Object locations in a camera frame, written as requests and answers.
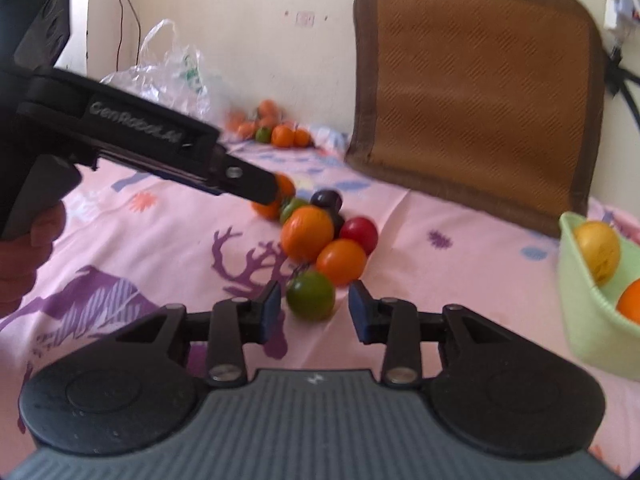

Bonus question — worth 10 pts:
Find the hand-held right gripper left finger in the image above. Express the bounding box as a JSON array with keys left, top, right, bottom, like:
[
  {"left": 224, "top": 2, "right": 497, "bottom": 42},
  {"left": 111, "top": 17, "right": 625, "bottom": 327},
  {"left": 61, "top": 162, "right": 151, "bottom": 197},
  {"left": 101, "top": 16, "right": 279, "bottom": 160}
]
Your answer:
[{"left": 115, "top": 280, "right": 283, "bottom": 389}]

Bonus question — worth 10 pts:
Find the black strap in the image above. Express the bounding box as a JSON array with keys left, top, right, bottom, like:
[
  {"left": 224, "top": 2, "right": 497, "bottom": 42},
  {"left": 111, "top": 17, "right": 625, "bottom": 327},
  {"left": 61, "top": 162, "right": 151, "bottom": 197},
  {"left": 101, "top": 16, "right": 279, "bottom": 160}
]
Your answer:
[{"left": 602, "top": 45, "right": 640, "bottom": 131}]

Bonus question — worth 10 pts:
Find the pile of orange kumquats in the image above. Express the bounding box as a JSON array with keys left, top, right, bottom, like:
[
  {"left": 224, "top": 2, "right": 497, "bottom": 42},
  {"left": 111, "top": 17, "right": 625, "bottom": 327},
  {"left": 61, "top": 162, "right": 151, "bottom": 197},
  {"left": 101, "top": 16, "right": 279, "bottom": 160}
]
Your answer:
[{"left": 227, "top": 99, "right": 313, "bottom": 150}]

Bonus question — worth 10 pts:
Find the small orange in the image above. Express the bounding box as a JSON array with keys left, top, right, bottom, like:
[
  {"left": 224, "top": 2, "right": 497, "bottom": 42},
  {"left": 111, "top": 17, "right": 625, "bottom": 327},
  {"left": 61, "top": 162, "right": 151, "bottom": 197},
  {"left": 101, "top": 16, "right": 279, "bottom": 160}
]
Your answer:
[{"left": 316, "top": 238, "right": 368, "bottom": 287}]

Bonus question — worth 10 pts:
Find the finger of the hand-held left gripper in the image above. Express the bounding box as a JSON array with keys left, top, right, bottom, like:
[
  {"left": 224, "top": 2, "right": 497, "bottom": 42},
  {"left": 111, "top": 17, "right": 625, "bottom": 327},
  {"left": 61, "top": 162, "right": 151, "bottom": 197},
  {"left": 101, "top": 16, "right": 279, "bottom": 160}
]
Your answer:
[{"left": 212, "top": 149, "right": 280, "bottom": 207}]

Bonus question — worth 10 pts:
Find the person's left hand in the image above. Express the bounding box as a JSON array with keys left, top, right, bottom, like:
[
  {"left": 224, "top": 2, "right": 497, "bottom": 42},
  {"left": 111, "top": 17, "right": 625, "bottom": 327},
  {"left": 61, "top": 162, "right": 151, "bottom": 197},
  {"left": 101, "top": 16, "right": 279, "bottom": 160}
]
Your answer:
[{"left": 0, "top": 201, "right": 69, "bottom": 319}]

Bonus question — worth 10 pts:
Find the clear plastic bag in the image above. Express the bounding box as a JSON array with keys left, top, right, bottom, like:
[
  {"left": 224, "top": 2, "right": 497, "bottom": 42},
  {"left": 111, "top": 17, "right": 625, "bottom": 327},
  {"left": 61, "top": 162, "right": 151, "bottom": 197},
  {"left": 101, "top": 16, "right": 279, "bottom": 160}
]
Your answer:
[{"left": 100, "top": 19, "right": 228, "bottom": 126}]

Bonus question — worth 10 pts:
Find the pink printed bed sheet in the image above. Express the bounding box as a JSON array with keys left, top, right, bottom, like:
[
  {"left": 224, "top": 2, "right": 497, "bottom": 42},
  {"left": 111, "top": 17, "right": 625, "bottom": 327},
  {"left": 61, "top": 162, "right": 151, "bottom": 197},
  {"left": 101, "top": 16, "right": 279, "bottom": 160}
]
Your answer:
[{"left": 0, "top": 120, "right": 640, "bottom": 480}]

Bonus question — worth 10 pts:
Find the light green plastic basket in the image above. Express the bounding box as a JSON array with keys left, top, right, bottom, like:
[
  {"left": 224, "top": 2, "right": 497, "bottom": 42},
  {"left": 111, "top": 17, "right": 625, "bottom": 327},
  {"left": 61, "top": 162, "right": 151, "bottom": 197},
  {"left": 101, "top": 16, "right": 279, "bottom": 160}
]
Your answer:
[{"left": 557, "top": 211, "right": 640, "bottom": 381}]

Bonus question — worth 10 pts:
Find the small green tomato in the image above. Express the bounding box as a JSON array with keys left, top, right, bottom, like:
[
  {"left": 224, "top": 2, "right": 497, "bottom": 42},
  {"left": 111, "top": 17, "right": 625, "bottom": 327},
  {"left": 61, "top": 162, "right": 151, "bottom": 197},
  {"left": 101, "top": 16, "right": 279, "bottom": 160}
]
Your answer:
[{"left": 279, "top": 197, "right": 311, "bottom": 226}]

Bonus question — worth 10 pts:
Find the large orange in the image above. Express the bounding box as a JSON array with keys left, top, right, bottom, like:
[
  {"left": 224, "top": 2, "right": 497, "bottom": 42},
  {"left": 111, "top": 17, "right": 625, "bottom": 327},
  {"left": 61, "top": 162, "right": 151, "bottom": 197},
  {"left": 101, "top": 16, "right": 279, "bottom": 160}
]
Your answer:
[{"left": 616, "top": 279, "right": 640, "bottom": 325}]

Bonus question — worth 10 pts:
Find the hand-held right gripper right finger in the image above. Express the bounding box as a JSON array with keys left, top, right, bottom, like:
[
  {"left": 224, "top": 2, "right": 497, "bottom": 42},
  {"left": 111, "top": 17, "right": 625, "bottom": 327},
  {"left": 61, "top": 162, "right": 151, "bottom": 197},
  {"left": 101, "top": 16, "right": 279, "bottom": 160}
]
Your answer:
[{"left": 348, "top": 280, "right": 508, "bottom": 389}]

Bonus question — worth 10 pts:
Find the red tomato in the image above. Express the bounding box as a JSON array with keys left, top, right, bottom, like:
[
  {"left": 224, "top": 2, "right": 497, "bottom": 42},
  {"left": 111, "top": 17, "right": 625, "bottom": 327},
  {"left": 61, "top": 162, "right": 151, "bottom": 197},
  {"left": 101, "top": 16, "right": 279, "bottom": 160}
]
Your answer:
[{"left": 340, "top": 216, "right": 379, "bottom": 255}]

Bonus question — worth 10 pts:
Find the small orange tomato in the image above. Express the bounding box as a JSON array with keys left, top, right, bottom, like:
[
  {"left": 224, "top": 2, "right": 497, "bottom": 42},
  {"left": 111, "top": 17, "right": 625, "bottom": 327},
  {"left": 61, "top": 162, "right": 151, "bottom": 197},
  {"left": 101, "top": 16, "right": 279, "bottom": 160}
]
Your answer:
[{"left": 251, "top": 172, "right": 297, "bottom": 221}]

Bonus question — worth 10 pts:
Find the brown woven mat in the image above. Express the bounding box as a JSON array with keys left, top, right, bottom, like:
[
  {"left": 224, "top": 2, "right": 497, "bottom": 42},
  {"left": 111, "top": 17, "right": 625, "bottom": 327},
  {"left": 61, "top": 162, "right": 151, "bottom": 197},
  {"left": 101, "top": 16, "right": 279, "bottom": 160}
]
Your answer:
[{"left": 345, "top": 0, "right": 607, "bottom": 238}]

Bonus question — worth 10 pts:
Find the white power strip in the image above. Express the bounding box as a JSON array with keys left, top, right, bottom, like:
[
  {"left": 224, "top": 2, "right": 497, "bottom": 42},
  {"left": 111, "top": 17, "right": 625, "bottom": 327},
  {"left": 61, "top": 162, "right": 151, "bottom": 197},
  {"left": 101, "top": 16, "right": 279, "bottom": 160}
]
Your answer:
[{"left": 602, "top": 0, "right": 640, "bottom": 46}]

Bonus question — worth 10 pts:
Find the large orange tomato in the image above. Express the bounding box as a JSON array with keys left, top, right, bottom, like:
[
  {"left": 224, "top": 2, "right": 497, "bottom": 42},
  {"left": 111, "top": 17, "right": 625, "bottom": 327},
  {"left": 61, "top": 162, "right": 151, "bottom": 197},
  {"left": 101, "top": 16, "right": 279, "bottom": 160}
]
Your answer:
[{"left": 281, "top": 206, "right": 335, "bottom": 261}]

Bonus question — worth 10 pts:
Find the yellow pear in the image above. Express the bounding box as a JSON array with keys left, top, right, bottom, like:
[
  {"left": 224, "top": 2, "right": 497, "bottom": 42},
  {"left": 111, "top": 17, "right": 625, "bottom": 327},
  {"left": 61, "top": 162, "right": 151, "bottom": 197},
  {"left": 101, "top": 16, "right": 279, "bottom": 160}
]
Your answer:
[{"left": 572, "top": 221, "right": 622, "bottom": 286}]

